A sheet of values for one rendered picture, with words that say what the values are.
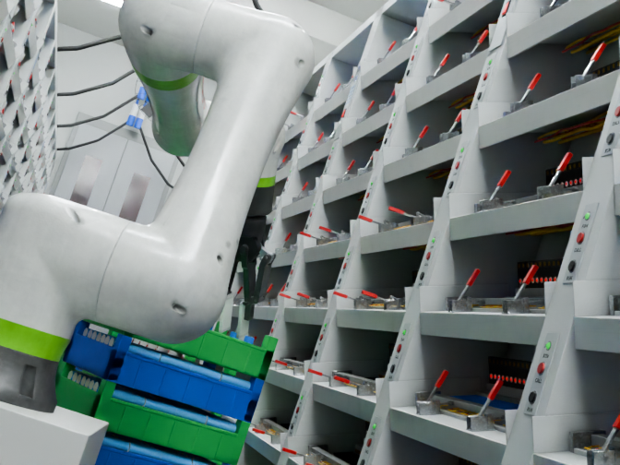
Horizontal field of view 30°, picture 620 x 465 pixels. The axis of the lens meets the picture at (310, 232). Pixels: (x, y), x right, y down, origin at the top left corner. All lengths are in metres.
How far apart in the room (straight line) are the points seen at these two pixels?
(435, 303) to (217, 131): 0.92
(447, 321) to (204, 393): 0.47
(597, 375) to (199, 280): 0.61
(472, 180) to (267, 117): 0.89
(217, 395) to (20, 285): 0.75
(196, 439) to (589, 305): 0.76
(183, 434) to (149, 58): 0.71
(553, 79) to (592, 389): 0.95
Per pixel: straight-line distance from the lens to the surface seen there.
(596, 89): 1.90
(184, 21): 1.63
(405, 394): 2.31
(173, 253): 1.38
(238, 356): 2.08
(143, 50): 1.65
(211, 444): 2.09
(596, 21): 2.30
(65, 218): 1.39
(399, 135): 3.06
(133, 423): 2.01
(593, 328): 1.61
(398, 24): 3.87
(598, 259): 1.68
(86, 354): 2.07
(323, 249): 3.42
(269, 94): 1.56
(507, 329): 1.88
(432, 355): 2.32
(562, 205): 1.85
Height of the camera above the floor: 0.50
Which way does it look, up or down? 7 degrees up
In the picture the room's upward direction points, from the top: 18 degrees clockwise
